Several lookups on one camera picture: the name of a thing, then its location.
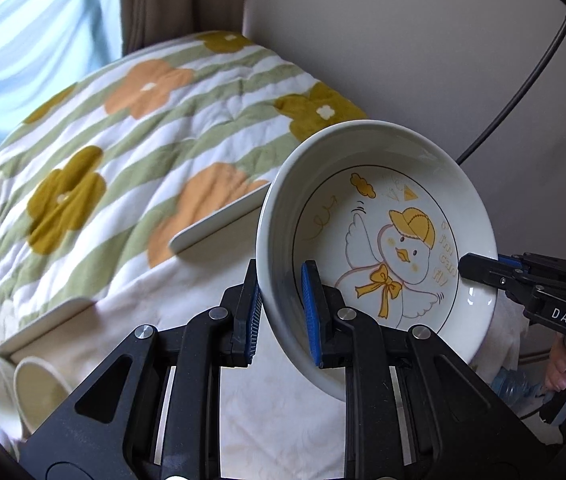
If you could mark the white table rail left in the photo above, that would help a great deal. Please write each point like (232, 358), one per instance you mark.
(47, 322)

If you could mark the light blue sheer curtain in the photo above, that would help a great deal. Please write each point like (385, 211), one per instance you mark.
(46, 45)

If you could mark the cream patterned tablecloth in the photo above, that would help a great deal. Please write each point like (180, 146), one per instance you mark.
(274, 423)

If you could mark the white table rail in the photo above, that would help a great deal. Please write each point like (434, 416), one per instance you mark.
(47, 322)
(218, 220)

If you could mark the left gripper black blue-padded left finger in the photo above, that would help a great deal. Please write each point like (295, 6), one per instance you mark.
(151, 408)

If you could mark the white duck picture plate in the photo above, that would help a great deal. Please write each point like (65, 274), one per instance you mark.
(386, 215)

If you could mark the cream duck bowl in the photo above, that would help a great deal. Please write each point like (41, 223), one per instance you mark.
(39, 390)

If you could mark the white table rail right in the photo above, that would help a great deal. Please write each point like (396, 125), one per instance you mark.
(218, 220)

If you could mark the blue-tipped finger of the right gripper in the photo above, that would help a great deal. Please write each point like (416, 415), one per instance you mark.
(512, 262)

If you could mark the floral striped bed quilt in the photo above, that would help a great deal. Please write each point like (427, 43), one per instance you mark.
(97, 180)

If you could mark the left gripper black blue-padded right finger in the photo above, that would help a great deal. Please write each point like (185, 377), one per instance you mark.
(414, 408)

